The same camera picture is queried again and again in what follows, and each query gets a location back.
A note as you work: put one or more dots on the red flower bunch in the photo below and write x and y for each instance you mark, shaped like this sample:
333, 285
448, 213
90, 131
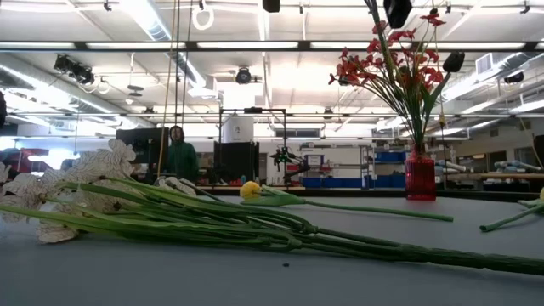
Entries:
346, 68
433, 76

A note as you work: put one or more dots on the yellow tulip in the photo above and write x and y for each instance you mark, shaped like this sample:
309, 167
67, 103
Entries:
510, 219
251, 190

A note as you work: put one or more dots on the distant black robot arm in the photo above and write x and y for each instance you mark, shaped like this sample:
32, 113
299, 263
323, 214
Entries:
287, 159

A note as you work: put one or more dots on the red glass vase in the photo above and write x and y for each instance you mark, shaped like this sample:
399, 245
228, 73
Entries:
420, 174

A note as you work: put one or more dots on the black ceiling spotlight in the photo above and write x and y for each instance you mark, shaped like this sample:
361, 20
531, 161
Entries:
243, 76

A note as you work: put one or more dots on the white cylinder tank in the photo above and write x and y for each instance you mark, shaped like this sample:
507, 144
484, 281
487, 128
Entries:
238, 129

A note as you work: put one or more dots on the black panel screens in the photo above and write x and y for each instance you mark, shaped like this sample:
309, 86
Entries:
236, 161

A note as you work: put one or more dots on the person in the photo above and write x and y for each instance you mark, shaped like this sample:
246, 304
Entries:
182, 159

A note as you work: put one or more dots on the blue storage bins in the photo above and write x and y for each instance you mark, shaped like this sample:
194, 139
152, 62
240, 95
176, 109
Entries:
331, 183

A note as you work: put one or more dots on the black monitor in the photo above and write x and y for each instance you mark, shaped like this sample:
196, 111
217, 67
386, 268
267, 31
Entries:
142, 144

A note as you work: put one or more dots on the white flower bunch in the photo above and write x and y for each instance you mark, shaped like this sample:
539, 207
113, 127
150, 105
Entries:
212, 217

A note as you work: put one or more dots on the red machine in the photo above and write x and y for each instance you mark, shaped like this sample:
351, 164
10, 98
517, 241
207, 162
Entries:
25, 157

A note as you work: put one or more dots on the black metal frame rig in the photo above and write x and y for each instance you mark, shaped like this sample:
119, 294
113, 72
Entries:
253, 110

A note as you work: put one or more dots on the black ceiling camera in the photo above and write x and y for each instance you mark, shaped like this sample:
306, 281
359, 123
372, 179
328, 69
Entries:
74, 70

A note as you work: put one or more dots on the black table frame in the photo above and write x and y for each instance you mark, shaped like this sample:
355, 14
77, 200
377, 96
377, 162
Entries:
489, 195

